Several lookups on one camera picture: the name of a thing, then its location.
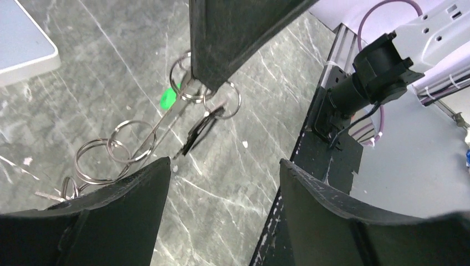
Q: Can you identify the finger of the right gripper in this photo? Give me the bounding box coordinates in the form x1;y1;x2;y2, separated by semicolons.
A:
189;0;316;91

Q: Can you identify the grey plastic box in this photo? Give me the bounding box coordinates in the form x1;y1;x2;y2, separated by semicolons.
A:
1;0;61;86

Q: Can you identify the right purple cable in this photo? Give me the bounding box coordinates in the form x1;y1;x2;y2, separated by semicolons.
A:
349;0;470;147

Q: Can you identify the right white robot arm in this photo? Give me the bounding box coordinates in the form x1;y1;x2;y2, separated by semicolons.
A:
189;1;469;113

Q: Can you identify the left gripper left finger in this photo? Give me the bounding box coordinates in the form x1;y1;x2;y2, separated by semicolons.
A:
1;157;171;265

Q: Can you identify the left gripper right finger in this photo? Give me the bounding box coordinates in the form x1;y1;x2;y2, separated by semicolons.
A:
280;159;469;265

